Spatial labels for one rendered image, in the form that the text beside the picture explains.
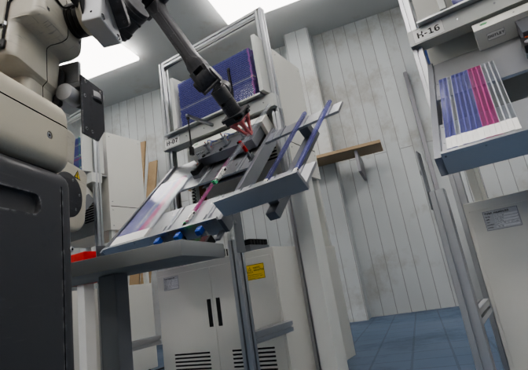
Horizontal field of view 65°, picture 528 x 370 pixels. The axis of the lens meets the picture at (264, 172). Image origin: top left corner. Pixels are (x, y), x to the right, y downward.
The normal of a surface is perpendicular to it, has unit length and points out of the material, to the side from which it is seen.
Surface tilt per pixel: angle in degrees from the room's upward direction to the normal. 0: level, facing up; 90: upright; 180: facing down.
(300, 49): 90
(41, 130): 90
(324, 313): 90
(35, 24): 172
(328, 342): 90
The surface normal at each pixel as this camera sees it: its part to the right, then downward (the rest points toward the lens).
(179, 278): -0.54, -0.14
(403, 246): -0.34, -0.20
